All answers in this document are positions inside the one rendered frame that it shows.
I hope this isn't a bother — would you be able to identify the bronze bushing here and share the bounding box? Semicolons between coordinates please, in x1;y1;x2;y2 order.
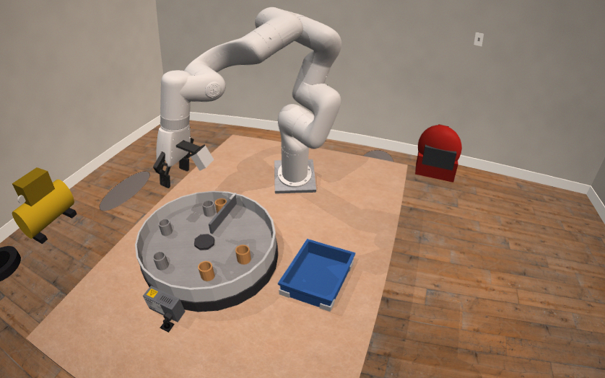
235;245;251;265
198;261;214;281
215;198;227;213

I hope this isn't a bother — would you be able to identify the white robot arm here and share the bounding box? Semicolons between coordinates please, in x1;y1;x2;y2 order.
160;7;341;188

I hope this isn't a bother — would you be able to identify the grey metal bushing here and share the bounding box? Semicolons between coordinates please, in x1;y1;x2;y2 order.
202;200;215;217
158;219;173;236
153;251;169;271

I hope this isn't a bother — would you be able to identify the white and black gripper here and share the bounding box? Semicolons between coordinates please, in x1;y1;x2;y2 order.
153;124;194;188

